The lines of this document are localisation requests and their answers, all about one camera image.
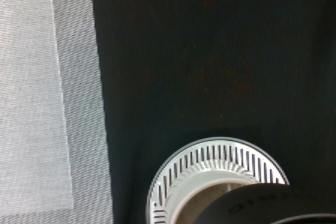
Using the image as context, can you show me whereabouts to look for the grey pod coffee machine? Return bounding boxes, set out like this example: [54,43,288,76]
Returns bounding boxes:
[146,137,336,224]

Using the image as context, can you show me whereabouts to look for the white ceramic coffee mug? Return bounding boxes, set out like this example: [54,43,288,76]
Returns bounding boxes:
[167,161,257,224]

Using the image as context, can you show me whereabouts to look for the grey woven placemat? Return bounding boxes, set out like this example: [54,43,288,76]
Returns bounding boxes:
[0,0,113,224]

